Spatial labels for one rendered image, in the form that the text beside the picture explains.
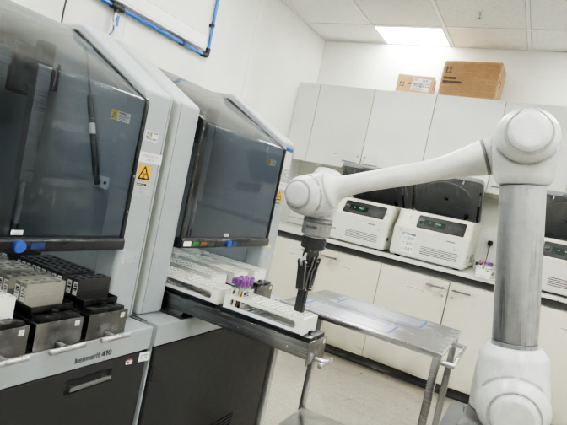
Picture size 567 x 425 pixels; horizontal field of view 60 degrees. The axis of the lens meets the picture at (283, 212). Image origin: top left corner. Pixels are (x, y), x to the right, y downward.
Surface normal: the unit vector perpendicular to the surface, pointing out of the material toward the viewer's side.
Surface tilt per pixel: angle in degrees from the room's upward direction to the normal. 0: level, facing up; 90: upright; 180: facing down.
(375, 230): 90
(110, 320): 90
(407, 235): 90
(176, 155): 90
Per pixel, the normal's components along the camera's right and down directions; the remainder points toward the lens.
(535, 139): -0.37, -0.20
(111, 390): 0.86, 0.21
